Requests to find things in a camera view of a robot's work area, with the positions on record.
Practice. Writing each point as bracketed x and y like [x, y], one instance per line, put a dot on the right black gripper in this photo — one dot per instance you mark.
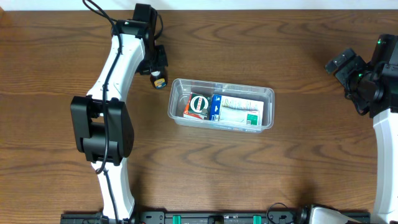
[344, 65]

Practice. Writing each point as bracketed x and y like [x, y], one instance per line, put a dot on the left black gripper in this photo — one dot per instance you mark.
[157, 68]

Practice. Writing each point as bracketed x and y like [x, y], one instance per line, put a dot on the dark syrup bottle white cap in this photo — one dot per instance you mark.
[159, 79]

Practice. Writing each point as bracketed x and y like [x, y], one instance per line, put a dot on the red white medicine box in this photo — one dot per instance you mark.
[191, 110]

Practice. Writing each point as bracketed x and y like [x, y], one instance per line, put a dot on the dark green square box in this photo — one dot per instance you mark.
[204, 106]

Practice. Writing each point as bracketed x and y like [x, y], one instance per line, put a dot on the green white medicine box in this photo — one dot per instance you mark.
[235, 116]

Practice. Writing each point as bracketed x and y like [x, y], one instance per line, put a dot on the blue white medicine box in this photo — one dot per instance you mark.
[222, 101]

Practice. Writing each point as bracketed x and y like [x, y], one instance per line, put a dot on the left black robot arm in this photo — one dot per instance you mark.
[102, 125]

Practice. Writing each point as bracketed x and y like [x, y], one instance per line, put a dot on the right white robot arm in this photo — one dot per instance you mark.
[385, 204]

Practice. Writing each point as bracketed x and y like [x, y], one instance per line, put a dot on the clear plastic container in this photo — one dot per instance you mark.
[183, 88]

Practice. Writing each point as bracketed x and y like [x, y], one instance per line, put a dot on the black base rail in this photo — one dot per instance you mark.
[275, 215]

